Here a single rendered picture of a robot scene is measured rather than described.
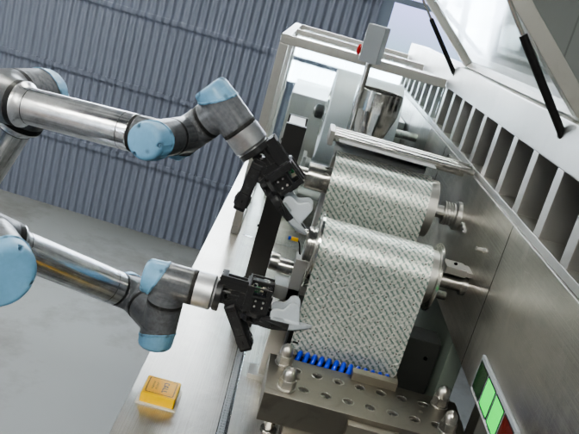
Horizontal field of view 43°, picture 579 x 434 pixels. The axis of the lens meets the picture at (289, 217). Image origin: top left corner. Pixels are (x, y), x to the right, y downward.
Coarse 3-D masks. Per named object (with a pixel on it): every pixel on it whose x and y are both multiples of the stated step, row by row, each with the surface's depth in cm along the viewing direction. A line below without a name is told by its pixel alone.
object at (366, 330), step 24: (312, 288) 154; (336, 288) 153; (312, 312) 155; (336, 312) 155; (360, 312) 155; (384, 312) 154; (408, 312) 154; (312, 336) 157; (336, 336) 156; (360, 336) 156; (384, 336) 156; (408, 336) 156; (360, 360) 158; (384, 360) 157
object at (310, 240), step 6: (312, 228) 156; (318, 228) 156; (312, 234) 154; (306, 240) 157; (312, 240) 154; (306, 246) 154; (312, 246) 154; (306, 252) 154; (312, 252) 154; (306, 258) 156
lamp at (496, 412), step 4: (496, 396) 122; (496, 400) 121; (496, 404) 121; (500, 404) 119; (492, 408) 122; (496, 408) 120; (500, 408) 119; (492, 412) 121; (496, 412) 120; (500, 412) 118; (492, 416) 121; (496, 416) 119; (500, 416) 118; (488, 420) 122; (492, 420) 120; (496, 420) 119; (488, 424) 122; (492, 424) 120; (496, 424) 118; (492, 428) 120; (496, 428) 118; (492, 432) 119
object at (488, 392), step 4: (488, 380) 127; (488, 384) 127; (484, 388) 128; (488, 388) 126; (492, 388) 124; (484, 392) 128; (488, 392) 126; (492, 392) 124; (484, 396) 127; (488, 396) 125; (492, 396) 123; (480, 400) 128; (484, 400) 126; (488, 400) 125; (480, 404) 128; (484, 404) 126; (488, 404) 124; (484, 408) 125; (488, 408) 124; (484, 412) 125; (484, 416) 124
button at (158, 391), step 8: (152, 376) 153; (152, 384) 151; (160, 384) 151; (168, 384) 152; (176, 384) 153; (144, 392) 147; (152, 392) 148; (160, 392) 149; (168, 392) 149; (176, 392) 150; (144, 400) 148; (152, 400) 148; (160, 400) 148; (168, 400) 148
